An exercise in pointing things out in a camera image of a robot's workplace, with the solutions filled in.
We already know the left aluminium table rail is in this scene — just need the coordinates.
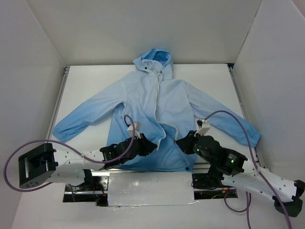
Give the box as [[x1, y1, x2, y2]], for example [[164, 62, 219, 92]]
[[46, 66, 70, 139]]

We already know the aluminium table rail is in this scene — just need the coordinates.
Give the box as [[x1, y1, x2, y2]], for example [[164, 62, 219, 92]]
[[227, 63, 266, 168], [91, 164, 210, 176], [46, 66, 70, 139]]

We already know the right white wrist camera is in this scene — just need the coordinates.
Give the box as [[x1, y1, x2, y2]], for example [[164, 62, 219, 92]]
[[195, 119, 211, 136]]

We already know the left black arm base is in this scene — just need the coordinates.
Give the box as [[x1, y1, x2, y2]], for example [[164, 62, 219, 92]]
[[63, 169, 109, 207]]

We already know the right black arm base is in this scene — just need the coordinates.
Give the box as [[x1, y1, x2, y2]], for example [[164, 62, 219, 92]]
[[191, 173, 237, 200]]

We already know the front aluminium table rail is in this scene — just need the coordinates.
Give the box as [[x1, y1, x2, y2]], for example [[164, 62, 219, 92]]
[[91, 164, 210, 176]]

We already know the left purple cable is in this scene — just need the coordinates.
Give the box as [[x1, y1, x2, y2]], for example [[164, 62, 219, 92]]
[[4, 114, 135, 202]]

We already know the silver foil-covered panel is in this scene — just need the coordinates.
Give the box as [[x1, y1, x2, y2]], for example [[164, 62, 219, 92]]
[[108, 172, 196, 207]]

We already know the purple cable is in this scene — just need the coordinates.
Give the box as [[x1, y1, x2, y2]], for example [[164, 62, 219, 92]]
[[204, 110, 294, 229], [4, 114, 135, 202]]

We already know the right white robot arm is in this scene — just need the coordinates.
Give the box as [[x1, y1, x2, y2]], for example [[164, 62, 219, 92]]
[[176, 131, 305, 217]]

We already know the light blue hooded jacket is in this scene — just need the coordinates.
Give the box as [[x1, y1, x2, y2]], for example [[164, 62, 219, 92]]
[[52, 48, 261, 169]]

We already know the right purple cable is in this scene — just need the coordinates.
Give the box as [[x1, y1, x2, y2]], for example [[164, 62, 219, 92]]
[[204, 110, 294, 229]]

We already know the right aluminium table rail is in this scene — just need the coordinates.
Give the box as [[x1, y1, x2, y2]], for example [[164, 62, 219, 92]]
[[227, 63, 266, 168]]

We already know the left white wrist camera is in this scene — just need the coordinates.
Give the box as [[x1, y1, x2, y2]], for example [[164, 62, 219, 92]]
[[127, 122, 141, 139]]

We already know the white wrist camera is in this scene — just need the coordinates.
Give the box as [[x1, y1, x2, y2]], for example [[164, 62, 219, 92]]
[[127, 122, 141, 139], [195, 119, 211, 136]]

